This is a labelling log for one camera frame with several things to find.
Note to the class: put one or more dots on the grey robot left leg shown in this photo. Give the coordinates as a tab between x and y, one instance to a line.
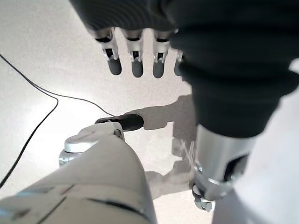
93	175

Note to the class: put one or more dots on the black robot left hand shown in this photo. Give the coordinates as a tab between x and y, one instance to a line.
233	70

